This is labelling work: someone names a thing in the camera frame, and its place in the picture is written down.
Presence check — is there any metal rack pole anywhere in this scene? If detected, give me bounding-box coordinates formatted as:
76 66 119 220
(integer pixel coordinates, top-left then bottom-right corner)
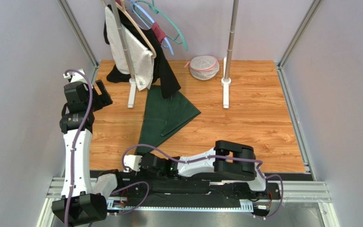
224 0 239 81
110 0 136 84

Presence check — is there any white hanging towel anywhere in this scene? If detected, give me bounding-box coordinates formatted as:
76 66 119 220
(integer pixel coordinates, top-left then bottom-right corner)
104 5 154 90

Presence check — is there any white rack foot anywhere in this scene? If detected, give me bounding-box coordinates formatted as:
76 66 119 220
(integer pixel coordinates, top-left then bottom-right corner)
221 57 231 109
127 78 137 108

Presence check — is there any right white rack foot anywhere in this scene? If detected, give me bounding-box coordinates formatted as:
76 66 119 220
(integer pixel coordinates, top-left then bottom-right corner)
221 57 231 109

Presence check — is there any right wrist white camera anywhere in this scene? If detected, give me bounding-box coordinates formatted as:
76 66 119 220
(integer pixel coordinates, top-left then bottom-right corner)
123 155 142 172

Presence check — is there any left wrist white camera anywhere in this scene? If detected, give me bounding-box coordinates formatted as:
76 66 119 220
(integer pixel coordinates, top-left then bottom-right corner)
63 71 87 84

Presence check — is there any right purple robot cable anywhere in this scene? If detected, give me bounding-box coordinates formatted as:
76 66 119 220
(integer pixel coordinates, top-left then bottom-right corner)
121 144 284 220

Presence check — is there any teal plastic hanger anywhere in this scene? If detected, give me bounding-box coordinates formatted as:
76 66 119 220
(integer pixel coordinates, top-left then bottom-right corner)
137 0 189 51

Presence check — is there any right metal rack pole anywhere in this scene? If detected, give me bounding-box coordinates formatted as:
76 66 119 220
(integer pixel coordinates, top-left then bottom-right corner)
224 0 239 81

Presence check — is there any wrist white camera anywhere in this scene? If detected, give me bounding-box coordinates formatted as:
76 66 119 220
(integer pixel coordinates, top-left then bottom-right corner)
63 71 87 84
123 155 142 172

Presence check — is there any blue plastic hanger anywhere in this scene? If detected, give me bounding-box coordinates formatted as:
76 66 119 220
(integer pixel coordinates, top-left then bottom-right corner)
130 0 174 55

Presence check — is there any aluminium frame rail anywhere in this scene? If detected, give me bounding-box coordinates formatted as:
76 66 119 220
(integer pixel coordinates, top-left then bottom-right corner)
36 176 339 227

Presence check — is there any left white rack foot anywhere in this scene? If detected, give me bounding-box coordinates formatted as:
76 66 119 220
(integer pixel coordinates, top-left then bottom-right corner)
127 78 137 108

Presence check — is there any dark red hanging cloth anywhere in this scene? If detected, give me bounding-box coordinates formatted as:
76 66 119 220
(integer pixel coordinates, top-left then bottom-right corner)
151 22 166 44

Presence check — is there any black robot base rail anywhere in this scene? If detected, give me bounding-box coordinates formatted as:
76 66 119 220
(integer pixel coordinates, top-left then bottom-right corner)
113 172 281 209

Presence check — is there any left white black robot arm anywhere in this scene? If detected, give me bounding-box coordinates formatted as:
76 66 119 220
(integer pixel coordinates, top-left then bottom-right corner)
52 80 118 227

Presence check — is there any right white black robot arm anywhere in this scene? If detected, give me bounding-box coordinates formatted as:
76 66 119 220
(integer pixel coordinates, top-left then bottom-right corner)
138 140 267 192

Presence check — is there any wooden clothes hanger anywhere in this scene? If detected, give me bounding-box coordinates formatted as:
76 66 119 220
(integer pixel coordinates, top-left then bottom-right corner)
111 0 157 58

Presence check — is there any white mesh laundry bag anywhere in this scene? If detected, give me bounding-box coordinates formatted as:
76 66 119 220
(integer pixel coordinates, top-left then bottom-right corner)
184 55 220 81

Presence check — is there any left metal rack pole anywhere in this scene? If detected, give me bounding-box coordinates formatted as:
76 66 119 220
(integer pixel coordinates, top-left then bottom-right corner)
110 0 136 84

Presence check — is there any dark green cloth napkin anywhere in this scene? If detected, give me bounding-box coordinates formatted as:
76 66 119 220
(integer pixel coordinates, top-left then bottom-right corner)
138 86 201 147

